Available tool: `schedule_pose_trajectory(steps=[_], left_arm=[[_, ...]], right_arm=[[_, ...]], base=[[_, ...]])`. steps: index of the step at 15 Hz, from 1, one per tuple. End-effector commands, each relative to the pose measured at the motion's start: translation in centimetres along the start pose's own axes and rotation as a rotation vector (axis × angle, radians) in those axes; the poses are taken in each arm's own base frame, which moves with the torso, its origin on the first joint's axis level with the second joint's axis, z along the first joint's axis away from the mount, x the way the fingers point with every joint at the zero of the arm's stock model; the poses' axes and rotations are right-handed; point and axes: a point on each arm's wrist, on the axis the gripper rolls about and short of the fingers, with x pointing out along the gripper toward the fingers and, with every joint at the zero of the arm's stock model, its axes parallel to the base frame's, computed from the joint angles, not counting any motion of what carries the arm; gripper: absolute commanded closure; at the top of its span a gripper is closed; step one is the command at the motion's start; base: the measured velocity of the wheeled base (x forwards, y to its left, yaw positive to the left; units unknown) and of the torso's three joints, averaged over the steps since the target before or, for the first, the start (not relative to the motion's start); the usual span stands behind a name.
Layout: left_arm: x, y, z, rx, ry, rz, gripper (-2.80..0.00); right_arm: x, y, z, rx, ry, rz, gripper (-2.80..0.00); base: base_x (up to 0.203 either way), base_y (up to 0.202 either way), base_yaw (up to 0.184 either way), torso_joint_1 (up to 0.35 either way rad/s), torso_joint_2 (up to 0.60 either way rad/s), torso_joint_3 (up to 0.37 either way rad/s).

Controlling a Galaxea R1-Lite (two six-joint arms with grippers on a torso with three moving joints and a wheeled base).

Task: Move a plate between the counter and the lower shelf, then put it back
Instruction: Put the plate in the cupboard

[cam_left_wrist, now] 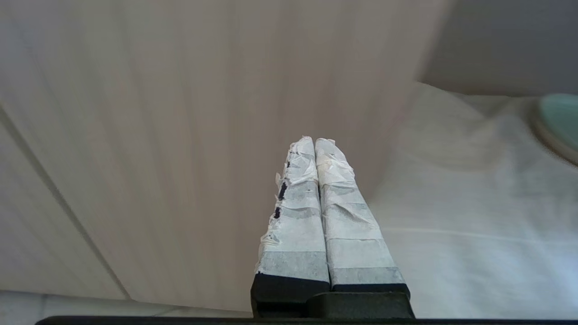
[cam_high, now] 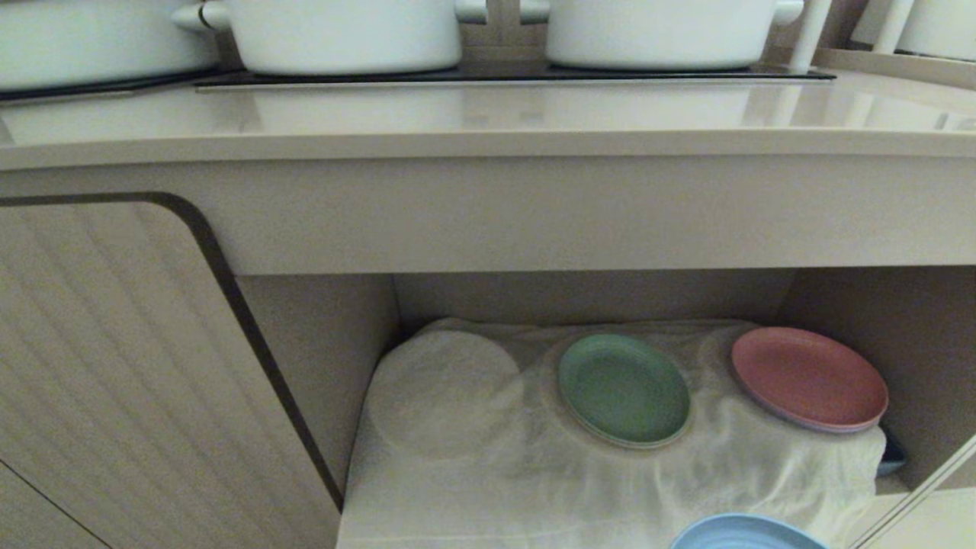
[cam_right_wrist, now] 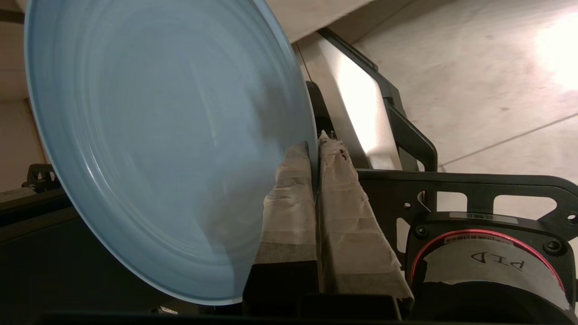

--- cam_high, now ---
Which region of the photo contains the beige kitchen counter cabinet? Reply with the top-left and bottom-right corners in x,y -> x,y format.
0,47 -> 976,549

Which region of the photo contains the white cooking pot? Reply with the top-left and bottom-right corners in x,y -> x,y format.
520,0 -> 805,72
171,0 -> 487,76
0,0 -> 222,93

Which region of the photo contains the white rack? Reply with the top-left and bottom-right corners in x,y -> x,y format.
787,0 -> 976,75

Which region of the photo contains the black induction cooktop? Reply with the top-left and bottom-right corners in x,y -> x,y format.
0,61 -> 836,102

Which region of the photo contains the blue plate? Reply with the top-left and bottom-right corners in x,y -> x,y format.
671,513 -> 829,549

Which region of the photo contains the wooden cabinet door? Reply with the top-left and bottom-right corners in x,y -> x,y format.
0,192 -> 345,549
846,435 -> 976,549

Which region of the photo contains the green plate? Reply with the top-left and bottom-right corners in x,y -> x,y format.
557,333 -> 692,449

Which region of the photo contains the white cloth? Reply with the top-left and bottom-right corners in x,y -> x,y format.
336,318 -> 888,549

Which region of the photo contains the white plate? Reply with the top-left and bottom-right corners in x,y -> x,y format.
367,329 -> 527,461

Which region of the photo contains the pink plate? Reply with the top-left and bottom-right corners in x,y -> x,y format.
730,326 -> 890,435

